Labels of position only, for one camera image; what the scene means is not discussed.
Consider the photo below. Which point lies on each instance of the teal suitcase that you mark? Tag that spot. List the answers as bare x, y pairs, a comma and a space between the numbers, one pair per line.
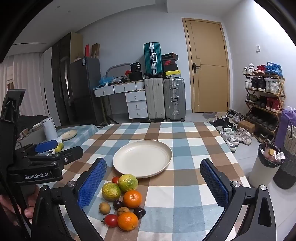
151, 58

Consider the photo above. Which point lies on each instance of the checked tablecloth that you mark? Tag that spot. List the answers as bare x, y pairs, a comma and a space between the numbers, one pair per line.
185, 162

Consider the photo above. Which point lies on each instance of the grey door mat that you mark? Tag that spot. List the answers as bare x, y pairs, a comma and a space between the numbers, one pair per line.
209, 114

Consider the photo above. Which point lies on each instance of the dark wardrobe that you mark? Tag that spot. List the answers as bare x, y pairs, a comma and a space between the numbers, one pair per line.
60, 81

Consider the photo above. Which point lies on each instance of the silver suitcase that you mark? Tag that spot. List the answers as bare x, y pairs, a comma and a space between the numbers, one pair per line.
174, 99

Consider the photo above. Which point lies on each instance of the grey arched frame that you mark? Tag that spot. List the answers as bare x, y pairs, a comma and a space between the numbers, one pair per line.
115, 66

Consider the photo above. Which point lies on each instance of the flat black shoe box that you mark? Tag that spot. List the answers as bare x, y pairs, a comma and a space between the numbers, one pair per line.
169, 56

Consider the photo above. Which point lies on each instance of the red tomato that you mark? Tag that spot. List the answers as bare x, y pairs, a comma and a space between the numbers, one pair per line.
111, 220
115, 179

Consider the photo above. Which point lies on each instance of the white desk with drawers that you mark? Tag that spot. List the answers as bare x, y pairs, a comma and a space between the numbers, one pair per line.
136, 102

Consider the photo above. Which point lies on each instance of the wooden shoe rack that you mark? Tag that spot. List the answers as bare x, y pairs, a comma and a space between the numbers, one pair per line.
282, 92

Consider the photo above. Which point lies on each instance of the small brown round fruit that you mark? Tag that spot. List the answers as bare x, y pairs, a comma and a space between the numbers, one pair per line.
104, 207

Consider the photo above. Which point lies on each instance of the white cylindrical kettle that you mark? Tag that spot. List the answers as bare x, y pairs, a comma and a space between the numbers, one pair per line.
49, 129

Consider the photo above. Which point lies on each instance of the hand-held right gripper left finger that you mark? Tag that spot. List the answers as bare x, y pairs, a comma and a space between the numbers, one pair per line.
92, 183

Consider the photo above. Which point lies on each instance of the tall cardboard box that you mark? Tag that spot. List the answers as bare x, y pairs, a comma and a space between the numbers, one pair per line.
76, 47

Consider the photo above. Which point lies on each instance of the red and black shoe box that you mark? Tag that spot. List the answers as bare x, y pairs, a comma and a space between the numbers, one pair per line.
169, 62

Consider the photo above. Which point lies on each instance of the dark grey fridge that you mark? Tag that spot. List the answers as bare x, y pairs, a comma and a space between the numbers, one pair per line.
85, 90

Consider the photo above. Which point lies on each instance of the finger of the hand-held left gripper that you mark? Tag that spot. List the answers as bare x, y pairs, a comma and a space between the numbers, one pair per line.
46, 146
69, 154

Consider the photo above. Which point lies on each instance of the purple bag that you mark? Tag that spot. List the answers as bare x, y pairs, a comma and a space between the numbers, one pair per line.
283, 125

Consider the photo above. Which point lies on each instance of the woven basket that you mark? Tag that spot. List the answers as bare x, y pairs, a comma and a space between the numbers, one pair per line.
286, 171

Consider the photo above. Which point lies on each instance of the dark purple plum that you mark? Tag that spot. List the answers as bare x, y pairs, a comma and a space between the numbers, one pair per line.
139, 212
118, 204

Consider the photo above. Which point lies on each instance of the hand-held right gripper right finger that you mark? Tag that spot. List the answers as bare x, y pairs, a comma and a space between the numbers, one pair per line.
215, 185

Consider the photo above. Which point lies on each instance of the small cream plate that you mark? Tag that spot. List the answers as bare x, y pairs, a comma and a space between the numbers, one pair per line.
69, 134

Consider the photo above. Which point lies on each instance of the person's left hand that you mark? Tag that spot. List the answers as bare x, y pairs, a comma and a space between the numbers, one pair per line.
30, 204

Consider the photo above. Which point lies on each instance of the yellow and white shoe box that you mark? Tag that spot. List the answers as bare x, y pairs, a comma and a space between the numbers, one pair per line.
173, 74

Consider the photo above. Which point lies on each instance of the blue plastic bag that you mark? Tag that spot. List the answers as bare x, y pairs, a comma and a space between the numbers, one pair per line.
105, 80

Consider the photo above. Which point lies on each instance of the scattered sneakers group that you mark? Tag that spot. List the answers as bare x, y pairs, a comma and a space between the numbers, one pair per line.
231, 134

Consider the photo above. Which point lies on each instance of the tan wooden door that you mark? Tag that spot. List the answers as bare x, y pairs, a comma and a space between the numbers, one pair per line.
208, 69

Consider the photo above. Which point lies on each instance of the orange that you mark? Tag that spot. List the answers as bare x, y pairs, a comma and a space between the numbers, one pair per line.
127, 221
132, 198

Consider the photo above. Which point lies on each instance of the yellow-green round fruit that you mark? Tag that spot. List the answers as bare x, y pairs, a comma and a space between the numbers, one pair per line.
128, 183

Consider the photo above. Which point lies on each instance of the cream round plate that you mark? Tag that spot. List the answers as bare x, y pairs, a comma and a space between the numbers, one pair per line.
142, 160

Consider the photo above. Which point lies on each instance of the rows of racked shoes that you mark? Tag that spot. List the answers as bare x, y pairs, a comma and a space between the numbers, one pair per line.
261, 84

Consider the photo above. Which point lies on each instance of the white suitcase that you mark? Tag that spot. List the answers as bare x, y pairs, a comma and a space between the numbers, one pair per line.
154, 99

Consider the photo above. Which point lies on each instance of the white curtain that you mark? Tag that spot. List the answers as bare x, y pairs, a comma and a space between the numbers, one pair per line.
25, 76

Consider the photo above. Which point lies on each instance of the green mottled round fruit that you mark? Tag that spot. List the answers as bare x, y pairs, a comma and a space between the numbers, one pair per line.
111, 191

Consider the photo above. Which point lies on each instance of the white trash bin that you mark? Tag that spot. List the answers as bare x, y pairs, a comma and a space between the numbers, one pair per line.
261, 173

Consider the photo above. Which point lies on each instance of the black box with label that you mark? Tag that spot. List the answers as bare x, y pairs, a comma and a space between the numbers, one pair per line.
136, 67

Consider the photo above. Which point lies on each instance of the brown open box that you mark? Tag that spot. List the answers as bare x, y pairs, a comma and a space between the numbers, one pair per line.
95, 51

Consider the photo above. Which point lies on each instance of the small cardboard box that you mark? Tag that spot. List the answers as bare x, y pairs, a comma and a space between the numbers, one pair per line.
246, 125

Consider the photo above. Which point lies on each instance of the plain black shoe box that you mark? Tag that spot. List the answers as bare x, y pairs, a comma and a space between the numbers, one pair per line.
170, 67

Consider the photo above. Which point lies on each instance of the walnut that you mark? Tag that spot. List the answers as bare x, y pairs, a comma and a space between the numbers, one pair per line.
123, 211

